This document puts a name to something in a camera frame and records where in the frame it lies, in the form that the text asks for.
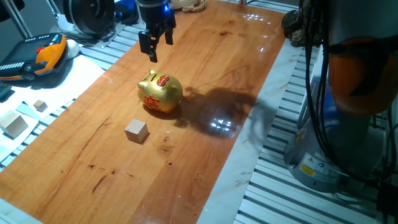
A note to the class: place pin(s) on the slanted aluminium pole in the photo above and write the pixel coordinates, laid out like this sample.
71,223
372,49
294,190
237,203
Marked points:
17,18

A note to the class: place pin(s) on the pale wooden cube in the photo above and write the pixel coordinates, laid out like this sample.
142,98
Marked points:
136,130

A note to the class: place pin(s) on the black round spool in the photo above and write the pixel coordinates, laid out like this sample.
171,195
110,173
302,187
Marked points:
90,15

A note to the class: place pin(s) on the large pale wooden block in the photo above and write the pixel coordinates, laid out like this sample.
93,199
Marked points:
12,124

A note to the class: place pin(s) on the forearm in black sleeve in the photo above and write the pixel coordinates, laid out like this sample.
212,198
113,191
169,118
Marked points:
11,7

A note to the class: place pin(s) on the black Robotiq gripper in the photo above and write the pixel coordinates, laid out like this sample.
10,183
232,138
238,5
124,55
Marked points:
155,14

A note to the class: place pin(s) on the orange wood grain board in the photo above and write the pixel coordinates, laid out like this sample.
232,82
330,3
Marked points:
93,171

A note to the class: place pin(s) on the aluminium frame pole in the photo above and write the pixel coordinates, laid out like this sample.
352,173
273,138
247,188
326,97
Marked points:
53,8

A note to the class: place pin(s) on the white marble pattern sheet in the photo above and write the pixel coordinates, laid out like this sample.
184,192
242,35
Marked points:
242,155

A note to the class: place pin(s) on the black orange teach pendant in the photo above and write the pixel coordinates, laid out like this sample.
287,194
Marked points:
31,53

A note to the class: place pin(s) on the golden piggy bank red print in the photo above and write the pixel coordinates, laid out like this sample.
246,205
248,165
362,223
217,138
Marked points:
161,93

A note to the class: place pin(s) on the tiny wooden cube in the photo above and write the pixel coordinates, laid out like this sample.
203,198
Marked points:
40,105

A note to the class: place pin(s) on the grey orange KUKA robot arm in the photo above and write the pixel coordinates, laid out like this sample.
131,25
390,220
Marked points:
357,77

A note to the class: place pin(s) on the white rounded plastic object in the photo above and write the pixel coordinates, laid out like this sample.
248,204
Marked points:
73,48

